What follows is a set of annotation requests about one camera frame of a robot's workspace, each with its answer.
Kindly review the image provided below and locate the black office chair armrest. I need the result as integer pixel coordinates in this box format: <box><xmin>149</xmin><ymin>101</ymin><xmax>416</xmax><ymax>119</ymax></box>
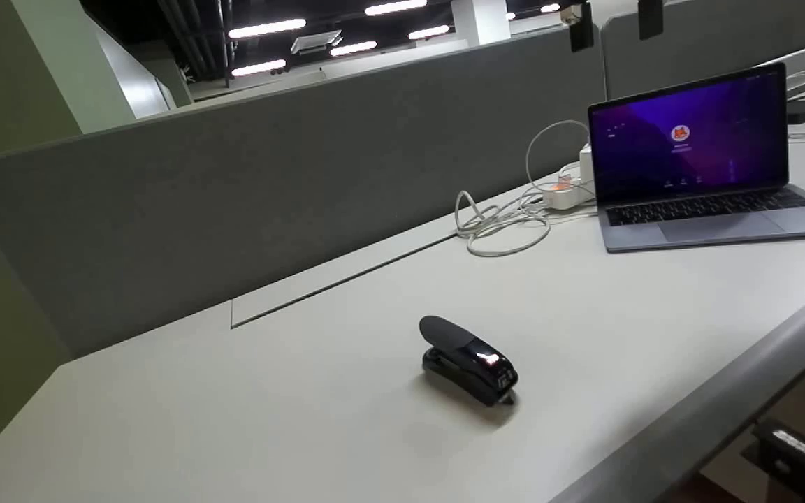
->
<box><xmin>744</xmin><ymin>420</ymin><xmax>805</xmax><ymax>503</ymax></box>

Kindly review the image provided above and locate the white power strip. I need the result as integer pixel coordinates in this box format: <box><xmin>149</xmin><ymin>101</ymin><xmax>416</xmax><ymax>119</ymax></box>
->
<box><xmin>540</xmin><ymin>144</ymin><xmax>593</xmax><ymax>212</ymax></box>

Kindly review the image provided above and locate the white charging cable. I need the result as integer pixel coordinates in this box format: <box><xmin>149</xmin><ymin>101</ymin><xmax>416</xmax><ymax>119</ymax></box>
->
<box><xmin>452</xmin><ymin>116</ymin><xmax>594</xmax><ymax>260</ymax></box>

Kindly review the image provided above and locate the grey laptop with stickers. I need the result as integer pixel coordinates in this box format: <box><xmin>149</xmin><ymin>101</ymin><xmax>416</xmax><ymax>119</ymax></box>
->
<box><xmin>587</xmin><ymin>63</ymin><xmax>805</xmax><ymax>255</ymax></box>

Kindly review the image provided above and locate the grey desk divider panel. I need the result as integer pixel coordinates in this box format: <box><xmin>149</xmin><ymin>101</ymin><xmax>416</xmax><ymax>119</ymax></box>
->
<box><xmin>0</xmin><ymin>34</ymin><xmax>603</xmax><ymax>354</ymax></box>

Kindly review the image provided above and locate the black stapler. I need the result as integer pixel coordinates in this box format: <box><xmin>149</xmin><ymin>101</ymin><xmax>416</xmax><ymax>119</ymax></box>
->
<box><xmin>420</xmin><ymin>316</ymin><xmax>516</xmax><ymax>404</ymax></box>

